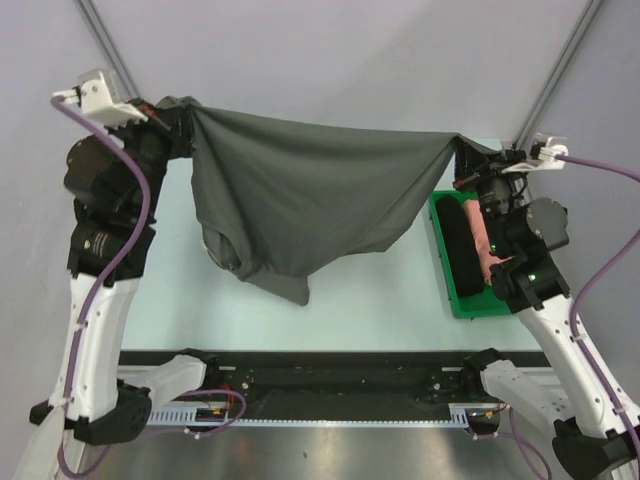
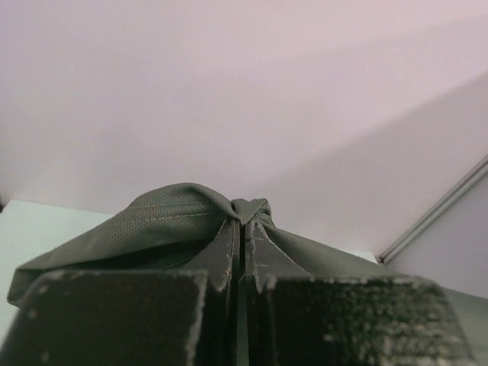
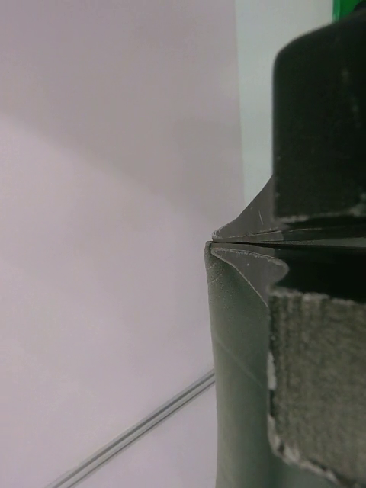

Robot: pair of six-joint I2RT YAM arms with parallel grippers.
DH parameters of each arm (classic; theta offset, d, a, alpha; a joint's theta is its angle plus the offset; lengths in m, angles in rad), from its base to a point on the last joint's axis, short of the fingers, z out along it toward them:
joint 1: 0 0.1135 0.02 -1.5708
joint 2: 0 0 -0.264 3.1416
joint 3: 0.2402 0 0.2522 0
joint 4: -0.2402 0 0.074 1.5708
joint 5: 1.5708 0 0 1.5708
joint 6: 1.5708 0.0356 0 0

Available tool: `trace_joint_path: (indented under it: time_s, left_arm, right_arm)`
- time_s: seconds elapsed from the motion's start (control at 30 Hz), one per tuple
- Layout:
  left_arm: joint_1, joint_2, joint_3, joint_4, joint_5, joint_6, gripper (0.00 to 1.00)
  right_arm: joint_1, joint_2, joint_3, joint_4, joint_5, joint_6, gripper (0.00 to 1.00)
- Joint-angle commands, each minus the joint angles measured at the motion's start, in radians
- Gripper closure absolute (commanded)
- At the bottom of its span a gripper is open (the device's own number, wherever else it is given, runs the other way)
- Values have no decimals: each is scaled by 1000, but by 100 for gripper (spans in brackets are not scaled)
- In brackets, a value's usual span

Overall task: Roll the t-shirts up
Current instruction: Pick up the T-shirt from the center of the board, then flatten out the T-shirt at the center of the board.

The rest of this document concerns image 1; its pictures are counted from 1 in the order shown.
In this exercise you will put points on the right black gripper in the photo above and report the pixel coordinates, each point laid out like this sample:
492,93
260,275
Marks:
475,166

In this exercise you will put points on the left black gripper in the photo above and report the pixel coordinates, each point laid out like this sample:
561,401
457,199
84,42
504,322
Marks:
173,123

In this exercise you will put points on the grey t shirt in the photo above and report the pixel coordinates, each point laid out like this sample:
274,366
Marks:
278,200

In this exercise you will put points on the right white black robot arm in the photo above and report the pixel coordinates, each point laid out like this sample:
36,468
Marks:
592,423

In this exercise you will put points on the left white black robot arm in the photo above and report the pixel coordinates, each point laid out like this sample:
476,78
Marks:
115,176

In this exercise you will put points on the pink rolled t shirt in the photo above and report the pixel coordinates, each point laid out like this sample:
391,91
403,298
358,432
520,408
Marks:
482,244

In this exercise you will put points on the black rolled t shirt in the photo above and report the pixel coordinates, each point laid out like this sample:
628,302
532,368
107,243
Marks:
460,247

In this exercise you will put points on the green plastic tray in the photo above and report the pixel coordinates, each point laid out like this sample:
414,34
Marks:
481,305

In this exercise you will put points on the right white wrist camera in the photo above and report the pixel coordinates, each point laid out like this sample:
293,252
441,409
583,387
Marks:
545,154

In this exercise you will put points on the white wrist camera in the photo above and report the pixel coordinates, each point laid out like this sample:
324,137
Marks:
545,154
101,97

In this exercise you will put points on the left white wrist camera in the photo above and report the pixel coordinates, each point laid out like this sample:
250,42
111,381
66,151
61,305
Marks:
101,97

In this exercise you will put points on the right aluminium corner post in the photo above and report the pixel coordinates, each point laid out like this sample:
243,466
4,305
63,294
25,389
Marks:
561,66

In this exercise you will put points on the aluminium corner post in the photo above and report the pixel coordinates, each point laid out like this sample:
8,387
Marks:
106,44
561,66

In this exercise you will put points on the left aluminium corner post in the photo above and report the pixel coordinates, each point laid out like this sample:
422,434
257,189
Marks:
106,44

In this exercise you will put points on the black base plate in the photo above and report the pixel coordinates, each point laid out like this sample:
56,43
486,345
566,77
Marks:
348,386

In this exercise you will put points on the white slotted cable duct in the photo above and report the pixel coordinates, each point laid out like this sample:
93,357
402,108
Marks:
190,416

